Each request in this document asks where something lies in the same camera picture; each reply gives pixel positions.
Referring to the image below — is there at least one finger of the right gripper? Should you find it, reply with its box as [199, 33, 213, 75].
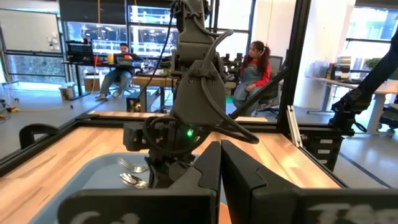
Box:
[148, 159, 167, 189]
[167, 163, 190, 187]

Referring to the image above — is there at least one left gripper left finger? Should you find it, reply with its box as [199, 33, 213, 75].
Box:
[57, 140, 222, 224]

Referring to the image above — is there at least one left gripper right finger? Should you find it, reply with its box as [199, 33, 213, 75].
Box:
[221, 139, 398, 224]

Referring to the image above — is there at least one silver spoon orange handle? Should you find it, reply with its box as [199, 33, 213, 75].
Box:
[119, 172, 149, 190]

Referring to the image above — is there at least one silver fork orange handle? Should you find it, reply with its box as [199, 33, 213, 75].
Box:
[116, 157, 149, 174]

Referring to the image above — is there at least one blue plastic tray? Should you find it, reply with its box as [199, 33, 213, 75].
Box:
[29, 152, 224, 224]

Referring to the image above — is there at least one wooden workbench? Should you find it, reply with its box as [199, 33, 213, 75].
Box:
[131, 73, 178, 113]

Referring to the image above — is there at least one person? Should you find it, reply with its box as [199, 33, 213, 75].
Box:
[232, 40, 272, 118]
[95, 42, 144, 101]

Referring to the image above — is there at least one grey office chair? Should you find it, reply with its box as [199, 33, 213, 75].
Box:
[257, 55, 285, 116]

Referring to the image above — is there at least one box on floor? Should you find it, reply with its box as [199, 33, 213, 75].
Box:
[58, 83, 76, 101]

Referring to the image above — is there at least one black clamp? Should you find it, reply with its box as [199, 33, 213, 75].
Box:
[19, 123, 60, 151]

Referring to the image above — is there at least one stack of books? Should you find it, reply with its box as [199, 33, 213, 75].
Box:
[325, 55, 353, 81]

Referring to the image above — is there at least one white desk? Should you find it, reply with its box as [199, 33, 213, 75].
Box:
[306, 76, 398, 135]

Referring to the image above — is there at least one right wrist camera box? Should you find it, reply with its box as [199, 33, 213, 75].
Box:
[123, 121, 150, 152]

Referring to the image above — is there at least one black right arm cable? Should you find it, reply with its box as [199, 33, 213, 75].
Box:
[142, 29, 261, 156]

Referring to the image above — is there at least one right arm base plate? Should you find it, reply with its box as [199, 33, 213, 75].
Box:
[302, 129, 345, 172]

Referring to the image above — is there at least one silver metal bracket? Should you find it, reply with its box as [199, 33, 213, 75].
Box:
[286, 105, 303, 149]

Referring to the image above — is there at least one white wall board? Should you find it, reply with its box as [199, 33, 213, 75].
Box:
[0, 8, 62, 53]

